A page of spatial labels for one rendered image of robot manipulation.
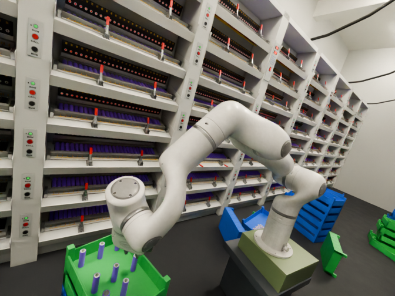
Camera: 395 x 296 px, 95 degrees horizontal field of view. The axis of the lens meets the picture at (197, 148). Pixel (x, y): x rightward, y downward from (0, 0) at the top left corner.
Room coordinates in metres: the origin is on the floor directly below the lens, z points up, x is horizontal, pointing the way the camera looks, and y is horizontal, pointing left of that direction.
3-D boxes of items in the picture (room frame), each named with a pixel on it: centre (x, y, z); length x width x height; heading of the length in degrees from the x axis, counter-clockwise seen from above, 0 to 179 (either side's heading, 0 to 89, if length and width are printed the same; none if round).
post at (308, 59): (2.12, -0.87, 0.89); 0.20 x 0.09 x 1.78; 40
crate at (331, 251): (1.31, -1.27, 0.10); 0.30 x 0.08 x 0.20; 152
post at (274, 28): (1.67, -0.33, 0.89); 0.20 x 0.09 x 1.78; 40
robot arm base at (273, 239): (0.82, -0.49, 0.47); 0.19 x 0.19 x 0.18
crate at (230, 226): (1.26, -0.43, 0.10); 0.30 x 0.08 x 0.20; 15
